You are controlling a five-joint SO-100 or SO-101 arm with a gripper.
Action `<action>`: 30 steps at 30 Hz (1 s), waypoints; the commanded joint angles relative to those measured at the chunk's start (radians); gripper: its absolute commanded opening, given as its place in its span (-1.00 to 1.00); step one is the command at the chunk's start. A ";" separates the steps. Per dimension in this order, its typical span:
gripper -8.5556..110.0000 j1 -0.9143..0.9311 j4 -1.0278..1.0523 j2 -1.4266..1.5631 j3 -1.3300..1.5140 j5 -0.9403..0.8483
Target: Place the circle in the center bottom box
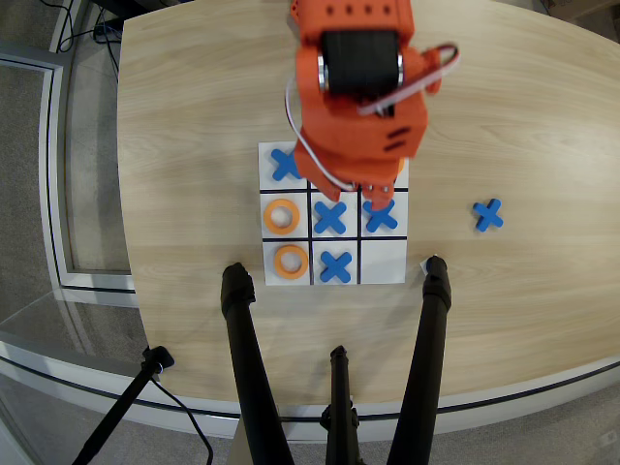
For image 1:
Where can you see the black tripod leg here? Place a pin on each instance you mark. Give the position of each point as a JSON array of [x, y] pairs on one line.
[[247, 349], [426, 349], [341, 402]]

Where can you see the thin black stand pole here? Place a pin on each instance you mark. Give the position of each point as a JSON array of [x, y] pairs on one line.
[[126, 402]]

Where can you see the black furniture base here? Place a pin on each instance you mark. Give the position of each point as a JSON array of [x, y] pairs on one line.
[[131, 4]]

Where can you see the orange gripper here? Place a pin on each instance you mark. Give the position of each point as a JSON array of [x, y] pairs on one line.
[[350, 170]]

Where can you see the white tic-tac-toe board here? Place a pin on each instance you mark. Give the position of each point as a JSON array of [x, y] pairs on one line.
[[382, 261]]

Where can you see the small white paper tag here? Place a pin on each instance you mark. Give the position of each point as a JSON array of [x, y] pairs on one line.
[[422, 266]]

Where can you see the grey metal floor frame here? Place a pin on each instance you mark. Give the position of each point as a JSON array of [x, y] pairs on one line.
[[54, 169]]

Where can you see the blue foam cross piece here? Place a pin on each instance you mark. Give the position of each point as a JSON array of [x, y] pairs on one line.
[[335, 267], [488, 215], [283, 167], [330, 218], [387, 220]]

